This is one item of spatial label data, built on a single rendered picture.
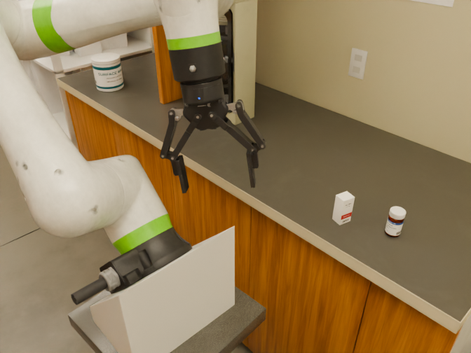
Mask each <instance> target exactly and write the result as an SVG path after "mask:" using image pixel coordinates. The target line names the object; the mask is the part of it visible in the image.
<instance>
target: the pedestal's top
mask: <svg viewBox="0 0 471 353"><path fill-rule="evenodd" d="M110 294H111V293H110V291H106V290H104V291H103V292H101V293H99V294H98V295H96V296H95V297H94V298H91V299H90V300H89V301H87V302H86V303H84V304H82V305H81V306H80V307H78V308H76V309H75V310H74V311H72V312H70V313H69V314H68V318H69V321H70V324H71V326H72V327H73V328H74V329H75V330H76V332H77V333H78V334H79V335H80V336H81V337H82V338H83V339H84V340H85V341H86V342H87V343H88V345H89V346H90V347H91V348H92V349H93V350H94V351H95V353H118V352H117V351H116V349H115V348H114V346H113V345H112V344H111V343H110V342H109V340H108V339H107V338H106V336H105V335H104V334H103V332H101V330H100V329H99V327H98V326H97V324H96V323H95V322H94V321H93V316H92V314H91V311H90V306H91V305H93V304H95V303H96V302H98V301H100V300H102V299H103V298H105V297H107V296H108V295H110ZM265 319H266V308H265V307H264V306H262V305H261V304H259V303H258V302H256V301H255V300H254V299H252V298H251V297H249V296H248V295H247V294H246V293H244V292H243V291H241V290H240V289H239V288H237V287H236V286H235V305H234V306H232V307H231V308H229V309H228V310H227V311H225V312H224V313H223V314H221V315H220V316H218V317H217V318H216V319H215V320H213V321H212V322H210V323H209V324H208V325H207V326H205V327H204V328H202V329H201V330H199V332H197V333H196V334H194V335H193V336H191V337H190V338H189V339H188V340H186V341H185V342H183V343H182V344H181V345H180V346H179V347H177V348H175V349H174V350H172V351H171V352H170V353H231V352H232V351H233V350H234V349H235V348H236V347H237V346H239V344H240V343H241V342H242V341H243V340H244V339H246V337H247V336H248V335H249V334H251V333H252V332H253V331H254V330H255V329H256V328H257V327H258V326H259V325H260V324H261V323H262V322H263V321H264V320H265Z"/></svg>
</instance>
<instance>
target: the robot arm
mask: <svg viewBox="0 0 471 353"><path fill-rule="evenodd" d="M233 1H234V0H19V1H18V0H0V145H1V147H2V149H3V151H4V153H5V155H6V157H7V159H8V161H9V163H10V165H11V168H12V170H13V172H14V174H15V177H16V179H17V180H18V183H19V185H20V188H21V191H22V194H23V195H24V198H25V201H26V203H27V206H28V208H29V211H30V214H31V215H32V218H33V220H34V221H35V223H36V224H37V225H38V226H39V227H40V228H41V229H42V230H44V231H46V232H47V233H49V234H51V235H54V236H58V237H66V238H68V237H78V236H81V235H85V234H86V233H90V232H92V231H95V230H98V229H100V228H104V230H105V232H106V233H107V235H108V237H109V239H110V240H111V243H112V244H113V246H114V247H115V248H116V249H117V250H118V251H119V253H120V254H121V255H120V256H118V257H116V258H115V259H113V260H111V261H109V262H108V263H106V264H104V265H103V266H102V267H100V272H101V273H100V274H99V279H97V280H96V281H94V282H92V283H90V284H89V285H87V286H85V287H83V288H82V289H79V290H78V291H76V292H74V293H73V294H71V299H72V300H73V302H74V303H75V304H76V305H78V304H79V303H82V302H83V301H85V300H87V299H88V298H90V297H92V296H94V295H95V294H96V293H99V292H100V291H102V290H104V289H105V290H106V291H110V293H111V294H113V293H116V292H117V291H120V290H121V289H124V288H125V287H127V286H130V285H131V284H134V283H135V282H137V281H139V280H141V279H143V278H145V277H146V276H148V275H150V274H151V273H153V272H155V271H157V270H159V269H161V268H162V267H164V266H166V265H167V264H169V263H171V262H173V261H174V260H176V259H177V258H179V257H180V256H183V255H184V254H185V253H187V252H188V251H190V250H192V246H191V244H190V243H189V242H187V241H186V240H184V239H183V238H182V237H181V236H180V235H179V234H178V233H177V232H176V230H175V229H174V228H173V226H172V224H171V221H170V216H169V214H168V212H167V210H166V208H165V206H164V205H163V203H162V201H161V199H160V198H159V196H158V194H157V192H156V190H155V188H154V187H153V185H152V183H151V181H150V179H149V178H148V176H147V174H146V172H145V171H144V168H143V167H142V165H141V163H140V162H139V160H138V159H137V158H136V157H134V156H132V155H119V156H115V157H111V158H105V159H101V160H94V161H87V160H86V159H85V158H84V157H83V156H82V155H81V153H80V152H79V150H78V149H77V148H76V147H75V145H74V144H73V143H72V142H71V140H70V139H69V137H68V136H67V135H66V133H65V132H64V130H63V129H62V128H61V127H60V125H59V123H58V122H57V121H56V119H55V118H54V116H53V115H52V113H51V112H50V110H49V109H48V107H47V106H46V104H45V103H44V101H43V100H42V98H41V96H40V95H39V93H38V92H37V90H36V88H35V87H34V85H33V83H32V82H31V80H30V78H29V77H28V75H27V73H26V71H25V69H24V68H23V66H22V64H21V62H20V60H35V59H39V58H42V57H48V56H51V55H56V54H60V53H64V52H67V51H70V50H74V49H77V48H81V47H84V46H87V45H90V44H92V43H96V42H98V41H101V40H104V39H107V38H111V37H113V36H117V35H120V34H124V33H128V32H133V31H136V30H139V29H145V28H149V27H156V26H160V25H163V28H164V31H165V37H166V41H167V45H168V51H169V55H170V61H171V66H172V72H173V76H174V80H175V81H177V82H181V83H180V87H181V91H182V98H183V102H184V109H177V108H176V107H172V108H171V109H170V110H169V111H168V120H169V123H168V128H167V131H166V134H165V138H164V142H163V146H162V149H161V154H160V157H161V158H162V159H165V158H166V159H168V160H170V161H171V163H172V169H173V173H174V175H175V176H178V175H179V181H180V185H181V188H182V193H186V192H187V190H188V188H189V183H188V179H187V175H186V168H185V164H184V159H183V155H179V153H180V152H181V150H182V149H183V147H184V145H185V143H186V142H187V141H188V139H189V137H190V136H191V134H192V132H193V131H194V129H195V128H196V129H198V130H200V131H202V130H207V129H211V130H215V129H217V128H218V127H221V128H222V129H223V130H225V131H227V132H228V133H229V134H230V135H231V136H232V137H233V138H235V139H236V140H237V141H238V142H239V143H240V144H242V145H243V146H244V147H245V148H246V149H247V153H246V155H247V165H248V170H249V176H250V185H251V188H255V183H256V179H255V173H254V169H255V168H258V166H259V158H258V153H257V152H258V151H259V150H261V149H265V148H266V140H265V139H264V138H263V136H262V135H261V133H260V131H259V130H258V129H257V127H256V126H255V124H254V123H253V122H252V120H251V118H250V117H249V116H248V114H247V112H246V111H245V107H244V104H243V101H242V100H241V99H239V100H238V101H237V102H234V103H230V104H227V102H226V100H225V96H224V88H223V83H222V78H221V75H223V74H224V73H225V72H226V70H225V64H224V56H223V50H222V45H221V37H220V31H219V18H220V17H221V16H223V15H224V14H225V13H226V12H227V11H228V10H229V8H230V7H231V6H232V4H233ZM228 110H231V111H232V112H233V113H234V114H238V117H239V119H240V121H241V122H242V123H243V125H244V126H245V128H246V129H247V131H248V132H249V133H250V135H251V136H252V138H253V140H255V142H256V143H254V142H253V141H252V140H251V139H250V138H249V137H248V136H246V135H245V134H244V133H243V132H242V131H241V130H239V129H238V128H237V127H236V126H235V125H234V124H233V123H232V122H231V121H230V120H229V119H228V118H227V117H226V114H227V113H228ZM182 116H184V117H185V118H186V119H187V120H188V121H189V122H190V124H189V126H188V127H187V129H186V131H185V133H184V134H183V136H182V138H181V139H180V140H179V143H178V144H177V146H176V147H175V149H174V151H170V147H171V144H172V140H173V137H174V134H175V130H176V126H177V121H178V120H180V118H181V117H182Z"/></svg>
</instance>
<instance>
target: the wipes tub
mask: <svg viewBox="0 0 471 353"><path fill-rule="evenodd" d="M91 61H92V66H93V72H94V76H95V83H96V86H97V89H98V90H100V91H102V92H113V91H117V90H120V89H121V88H122V87H123V86H124V84H123V74H122V68H121V60H120V55H118V54H116V53H100V54H96V55H93V56H92V57H91Z"/></svg>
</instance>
